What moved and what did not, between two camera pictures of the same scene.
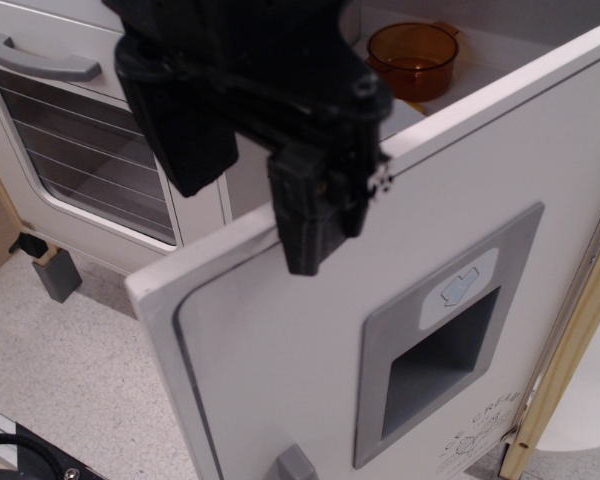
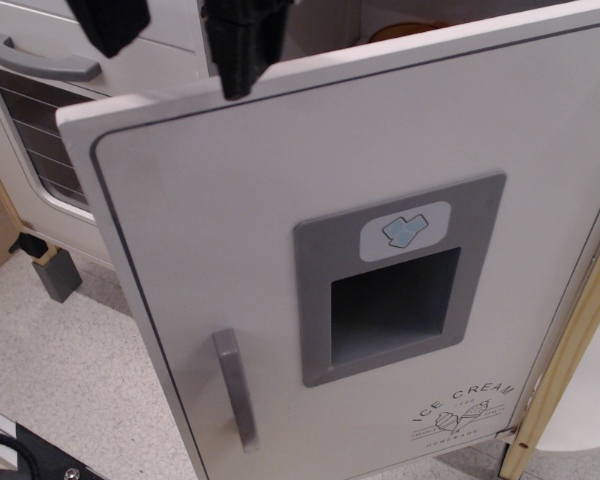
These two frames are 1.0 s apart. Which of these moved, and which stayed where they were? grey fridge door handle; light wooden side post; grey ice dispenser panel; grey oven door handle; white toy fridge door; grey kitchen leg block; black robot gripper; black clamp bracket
Moved: white toy fridge door; grey ice dispenser panel; black robot gripper; grey fridge door handle
Stayed: black clamp bracket; grey kitchen leg block; light wooden side post; grey oven door handle
